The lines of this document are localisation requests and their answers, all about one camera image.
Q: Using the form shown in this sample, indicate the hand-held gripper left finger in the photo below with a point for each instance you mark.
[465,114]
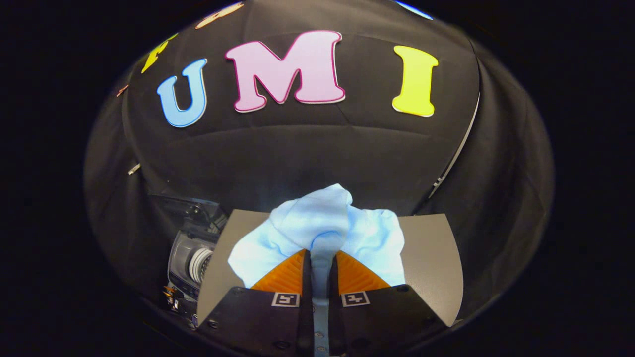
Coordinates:
[307,307]

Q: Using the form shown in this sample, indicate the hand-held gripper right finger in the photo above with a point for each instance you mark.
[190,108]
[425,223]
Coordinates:
[333,307]

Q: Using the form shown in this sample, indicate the light blue polo shirt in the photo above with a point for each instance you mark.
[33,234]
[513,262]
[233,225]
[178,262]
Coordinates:
[317,218]

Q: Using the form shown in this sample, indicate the dark washing machine lid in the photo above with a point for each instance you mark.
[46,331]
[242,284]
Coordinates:
[191,210]

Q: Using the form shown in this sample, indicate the black backdrop cloth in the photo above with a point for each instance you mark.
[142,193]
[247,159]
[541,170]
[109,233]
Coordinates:
[297,158]

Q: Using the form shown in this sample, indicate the small silver clip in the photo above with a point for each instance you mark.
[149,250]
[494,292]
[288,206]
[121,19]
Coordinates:
[134,169]

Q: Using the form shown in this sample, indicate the small orange clip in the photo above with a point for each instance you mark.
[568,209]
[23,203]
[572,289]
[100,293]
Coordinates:
[122,90]

